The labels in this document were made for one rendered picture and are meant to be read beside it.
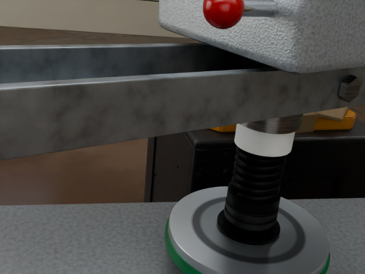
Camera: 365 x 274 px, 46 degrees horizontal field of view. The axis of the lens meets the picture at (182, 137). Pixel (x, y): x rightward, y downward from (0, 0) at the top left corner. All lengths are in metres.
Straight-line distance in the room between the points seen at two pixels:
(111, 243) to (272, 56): 0.37
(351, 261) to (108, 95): 0.48
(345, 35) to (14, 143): 0.28
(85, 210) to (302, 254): 0.34
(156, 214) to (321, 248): 0.26
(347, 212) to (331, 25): 0.48
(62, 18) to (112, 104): 6.22
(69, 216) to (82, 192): 1.62
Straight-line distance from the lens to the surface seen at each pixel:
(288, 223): 0.62
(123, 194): 2.30
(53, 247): 0.64
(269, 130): 0.49
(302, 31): 0.36
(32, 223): 0.69
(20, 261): 0.62
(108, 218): 0.69
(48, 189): 2.36
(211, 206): 0.63
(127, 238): 0.65
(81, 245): 0.64
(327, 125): 1.35
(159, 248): 0.63
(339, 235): 0.74
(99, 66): 0.43
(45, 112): 0.30
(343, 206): 0.82
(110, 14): 6.49
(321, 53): 0.38
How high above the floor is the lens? 1.19
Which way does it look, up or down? 23 degrees down
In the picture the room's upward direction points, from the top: 6 degrees clockwise
